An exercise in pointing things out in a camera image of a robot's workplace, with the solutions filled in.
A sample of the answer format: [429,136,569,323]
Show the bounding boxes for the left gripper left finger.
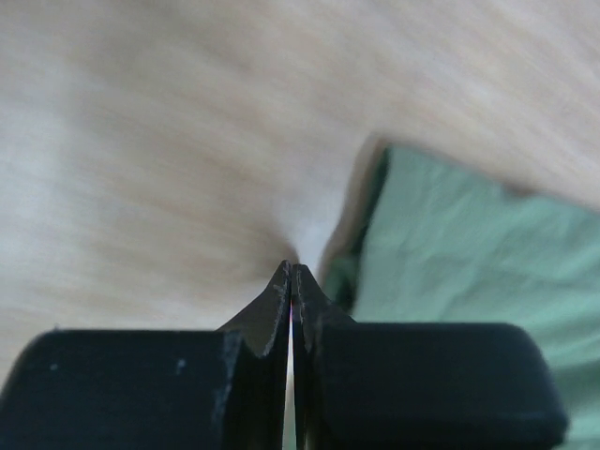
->
[1,262,293,449]

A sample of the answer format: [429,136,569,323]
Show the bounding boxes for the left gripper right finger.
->
[291,264,569,449]

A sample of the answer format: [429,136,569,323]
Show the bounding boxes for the green motorcycle tank top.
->
[323,146,599,449]

